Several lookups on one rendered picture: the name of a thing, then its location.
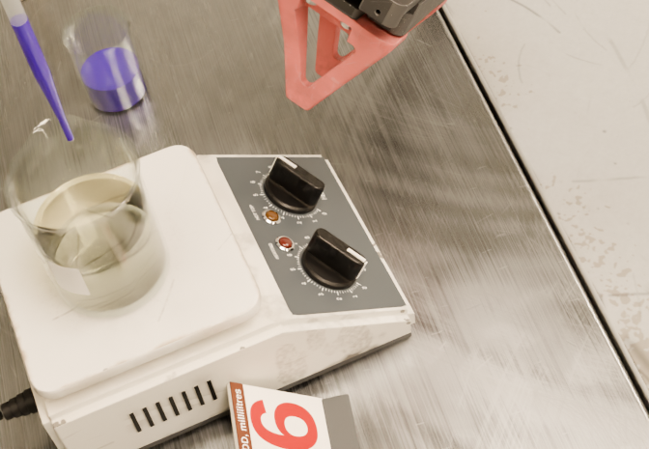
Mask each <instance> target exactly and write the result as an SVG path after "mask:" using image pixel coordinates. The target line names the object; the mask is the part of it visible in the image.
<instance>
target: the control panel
mask: <svg viewBox="0 0 649 449"><path fill-rule="evenodd" d="M216 159H217V163H218V165H219V167H220V169H221V171H222V173H223V175H224V177H225V179H226V181H227V183H228V184H229V186H230V189H231V191H232V193H233V195H234V197H235V199H236V201H237V203H238V205H239V207H240V210H241V212H242V214H243V216H244V218H245V220H246V222H247V225H248V227H249V229H250V231H251V233H252V235H253V237H254V239H255V240H256V242H257V244H258V246H259V248H260V250H261V252H262V254H263V256H264V258H265V261H266V263H267V265H268V268H269V270H270V272H271V274H272V276H273V278H274V280H275V282H276V284H277V286H278V288H279V290H280V292H281V294H282V296H283V298H284V300H285V302H286V304H287V306H288V308H289V310H290V311H291V312H292V314H293V315H311V314H322V313H334V312H346V311H357V310H369V309H381V308H392V307H402V306H406V303H405V302H404V300H403V298H402V296H401V294H400V293H399V291H398V289H397V287H396V286H395V284H394V282H393V280H392V278H391V277H390V275H389V273H388V271H387V270H386V268H385V266H384V264H383V262H382V261H381V258H380V256H379V255H378V253H377V251H376V249H375V247H374V246H373V244H372V242H371V241H370V240H369V238H368V236H367V234H366V232H365V231H364V229H363V227H362V225H361V224H360V222H359V220H358V218H357V216H356V215H355V213H354V211H353V208H352V207H351V205H350V203H349V201H348V200H347V198H346V196H345V194H344V192H343V191H342V189H341V187H340V185H339V184H338V182H337V181H336V179H335V177H334V176H333V174H332V172H331V170H330V169H329V167H328V165H327V163H326V161H325V159H324V158H323V157H288V159H290V160H291V161H293V162H294V163H296V164H297V165H299V166H300V167H302V168H303V169H305V170H306V171H308V172H309V173H311V174H312V175H314V176H315V177H316V178H318V179H319V180H321V181H322V182H323V183H324V185H325V188H324V191H323V193H322V195H321V197H320V199H319V201H318V203H317V205H316V207H315V208H314V209H313V210H312V211H310V212H308V213H304V214H296V213H291V212H287V211H285V210H281V209H280V208H278V207H277V206H275V205H274V204H273V203H272V201H271V200H270V199H269V198H268V196H267V195H266V193H265V190H264V183H265V181H266V178H267V177H268V175H269V170H270V168H271V166H272V164H273V162H274V160H275V157H217V158H216ZM268 210H273V211H275V212H277V213H278V215H279V219H278V221H271V220H269V219H267V218H266V216H265V213H266V212H267V211H268ZM319 228H323V229H326V230H327V231H329V232H330V233H332V234H333V235H334V236H336V237H337V238H339V239H340V240H342V241H343V242H344V243H346V244H347V245H349V246H350V247H352V248H353V249H354V250H356V251H357V252H359V253H360V254H362V255H363V256H364V257H365V259H366V262H368V263H367V264H366V266H365V268H364V269H363V270H362V272H361V274H360V275H359V277H358V278H357V279H356V280H355V282H354V283H353V285H352V286H350V287H349V288H347V289H345V290H333V289H329V288H326V287H324V286H322V285H320V284H318V283H317V282H315V281H314V280H313V279H312V278H310V277H309V275H308V274H307V273H306V272H305V270H304V268H303V266H302V263H301V257H302V254H303V252H304V250H305V249H306V247H307V245H308V243H309V241H310V239H311V238H312V236H313V235H314V233H315V231H316V230H317V229H319ZM282 237H286V238H289V239H290V240H291V241H292V243H293V246H292V247H291V248H285V247H283V246H281V245H280V244H279V242H278V241H279V239H280V238H282Z"/></svg>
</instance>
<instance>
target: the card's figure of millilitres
mask: <svg viewBox="0 0 649 449"><path fill-rule="evenodd" d="M243 391H244V397H245V403H246V410H247V416H248V423H249V429H250V435H251V442H252V448H253V449H323V445H322V440H321V435H320V429H319V424H318V419H317V413H316V409H315V404H314V401H312V400H306V399H300V398H296V397H290V396H284V395H279V394H273V393H268V392H263V391H257V390H252V389H246V388H243Z"/></svg>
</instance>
